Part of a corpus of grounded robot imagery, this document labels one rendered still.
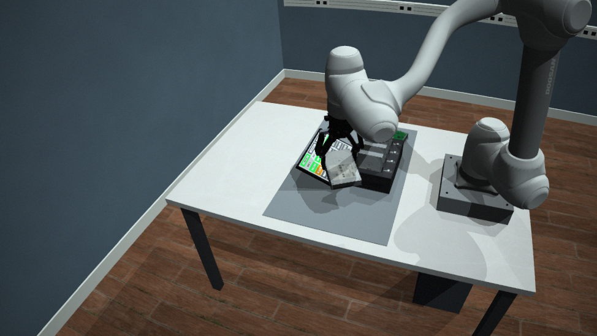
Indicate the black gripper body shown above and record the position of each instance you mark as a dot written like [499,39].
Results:
[336,125]

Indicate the black status display screen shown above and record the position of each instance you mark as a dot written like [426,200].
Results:
[311,164]

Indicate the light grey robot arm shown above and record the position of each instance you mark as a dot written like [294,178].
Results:
[518,172]

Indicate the grey flat mat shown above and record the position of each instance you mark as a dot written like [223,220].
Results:
[353,212]

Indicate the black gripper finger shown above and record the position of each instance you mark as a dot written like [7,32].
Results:
[322,148]
[356,146]

